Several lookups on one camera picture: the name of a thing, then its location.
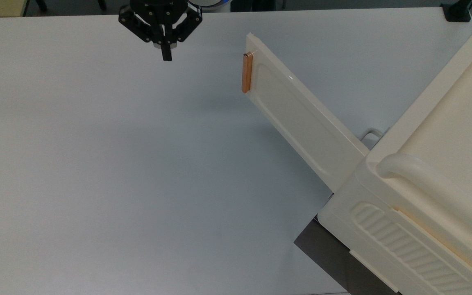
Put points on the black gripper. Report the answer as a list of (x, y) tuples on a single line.
[(160, 10)]

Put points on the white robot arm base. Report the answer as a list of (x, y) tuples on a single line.
[(215, 3)]

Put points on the cream cabinet door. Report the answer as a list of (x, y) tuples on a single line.
[(293, 114)]

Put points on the cream plastic cabinet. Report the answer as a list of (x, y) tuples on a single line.
[(445, 143)]

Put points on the black chair leg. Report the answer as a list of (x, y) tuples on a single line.
[(41, 5), (102, 4)]

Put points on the cream loop latch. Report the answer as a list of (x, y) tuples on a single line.
[(372, 132)]

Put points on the black clamp stand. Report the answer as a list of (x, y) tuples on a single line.
[(457, 12)]

